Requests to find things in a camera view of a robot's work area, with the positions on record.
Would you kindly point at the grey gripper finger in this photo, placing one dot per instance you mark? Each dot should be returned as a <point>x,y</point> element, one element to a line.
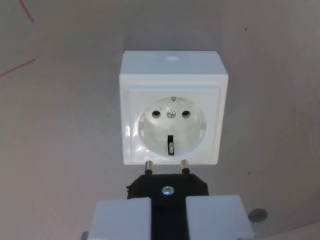
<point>215,217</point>
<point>120,220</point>

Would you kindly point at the black two-pin plug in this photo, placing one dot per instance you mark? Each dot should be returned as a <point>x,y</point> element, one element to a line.
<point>167,181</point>

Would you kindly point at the grey metal base plate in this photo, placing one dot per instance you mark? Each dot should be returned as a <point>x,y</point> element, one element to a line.
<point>62,137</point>

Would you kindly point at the white wall socket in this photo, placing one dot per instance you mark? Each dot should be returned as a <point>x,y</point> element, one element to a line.
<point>172,80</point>

